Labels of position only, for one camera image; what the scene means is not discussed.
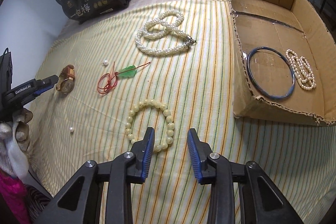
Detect cream bead bracelet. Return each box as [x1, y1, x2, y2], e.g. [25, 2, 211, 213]
[125, 99, 175, 153]

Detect small pearl necklace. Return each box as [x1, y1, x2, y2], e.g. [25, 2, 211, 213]
[286, 49, 317, 90]

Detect person's left hand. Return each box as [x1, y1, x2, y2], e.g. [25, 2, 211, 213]
[0, 106, 34, 179]

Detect cardboard box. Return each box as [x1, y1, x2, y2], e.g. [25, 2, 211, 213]
[220, 0, 336, 127]

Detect pink garment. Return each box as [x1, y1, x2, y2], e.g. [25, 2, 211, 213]
[0, 169, 30, 224]

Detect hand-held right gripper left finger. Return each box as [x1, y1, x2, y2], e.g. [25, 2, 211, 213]
[34, 127, 156, 224]

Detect blue bangle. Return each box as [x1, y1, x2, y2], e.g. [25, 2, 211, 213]
[247, 47, 295, 101]

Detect green pendant with red cord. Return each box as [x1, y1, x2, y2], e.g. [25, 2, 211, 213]
[98, 61, 152, 95]

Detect thick woven pearl necklace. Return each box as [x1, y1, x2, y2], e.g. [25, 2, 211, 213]
[135, 10, 197, 57]

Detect gold wristwatch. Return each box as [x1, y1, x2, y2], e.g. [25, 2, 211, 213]
[55, 64, 76, 94]

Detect dark striped fabric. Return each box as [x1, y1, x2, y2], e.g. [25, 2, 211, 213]
[25, 184, 54, 224]

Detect yellow striped sheet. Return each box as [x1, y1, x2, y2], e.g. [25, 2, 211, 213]
[26, 0, 336, 224]

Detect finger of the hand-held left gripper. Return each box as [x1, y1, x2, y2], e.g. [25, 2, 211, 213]
[34, 75, 59, 96]

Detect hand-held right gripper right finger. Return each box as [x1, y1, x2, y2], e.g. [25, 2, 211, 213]
[187, 129, 302, 224]

